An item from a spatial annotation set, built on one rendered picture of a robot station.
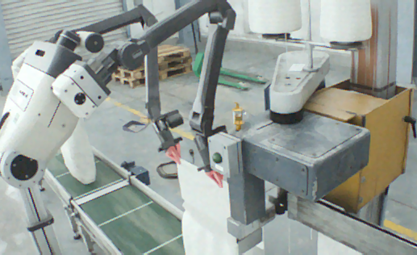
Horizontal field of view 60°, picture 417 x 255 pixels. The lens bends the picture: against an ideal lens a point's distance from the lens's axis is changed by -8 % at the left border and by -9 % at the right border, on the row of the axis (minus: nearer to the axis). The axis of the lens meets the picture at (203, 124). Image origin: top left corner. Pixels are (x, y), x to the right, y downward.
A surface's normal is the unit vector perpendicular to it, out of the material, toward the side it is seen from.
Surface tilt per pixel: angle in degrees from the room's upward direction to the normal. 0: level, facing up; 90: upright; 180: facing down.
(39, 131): 115
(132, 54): 90
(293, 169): 90
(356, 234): 90
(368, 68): 90
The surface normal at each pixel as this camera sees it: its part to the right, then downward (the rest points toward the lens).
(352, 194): -0.79, 0.30
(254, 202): 0.61, 0.24
